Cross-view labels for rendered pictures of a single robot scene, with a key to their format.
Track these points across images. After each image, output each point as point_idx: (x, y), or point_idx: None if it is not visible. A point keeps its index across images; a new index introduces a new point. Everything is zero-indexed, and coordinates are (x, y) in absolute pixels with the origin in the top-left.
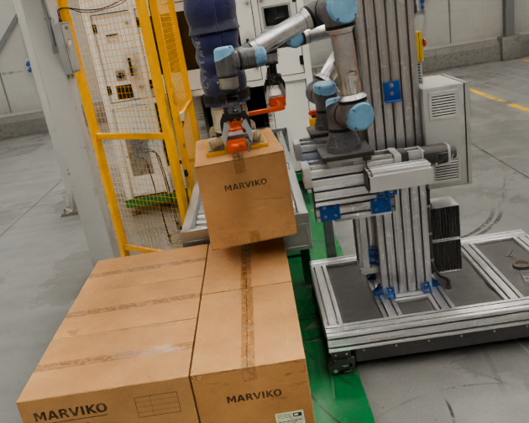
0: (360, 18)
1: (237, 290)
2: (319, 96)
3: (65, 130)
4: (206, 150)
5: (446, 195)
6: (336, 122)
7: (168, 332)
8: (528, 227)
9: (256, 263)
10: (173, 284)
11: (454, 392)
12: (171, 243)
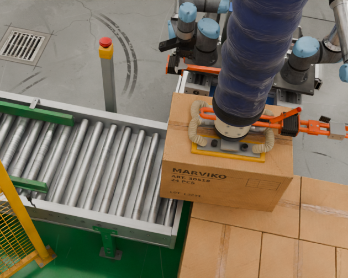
0: None
1: (302, 213)
2: (215, 39)
3: None
4: (247, 158)
5: (35, 20)
6: (315, 63)
7: None
8: (139, 18)
9: None
10: (270, 258)
11: (307, 145)
12: (7, 266)
